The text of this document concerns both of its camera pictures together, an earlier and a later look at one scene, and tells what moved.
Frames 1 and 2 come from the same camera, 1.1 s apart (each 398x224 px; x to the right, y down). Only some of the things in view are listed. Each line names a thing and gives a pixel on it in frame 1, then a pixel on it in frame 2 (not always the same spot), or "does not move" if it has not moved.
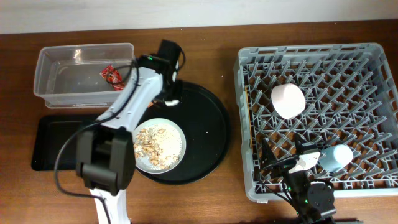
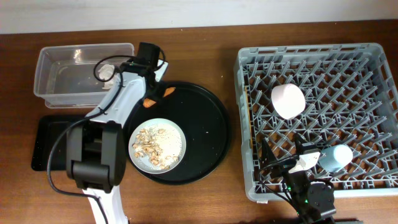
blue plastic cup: x=336 y=158 does not move
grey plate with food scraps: x=160 y=145 does not move
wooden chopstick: x=249 y=116 does not move
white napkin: x=174 y=102 -> x=106 y=72
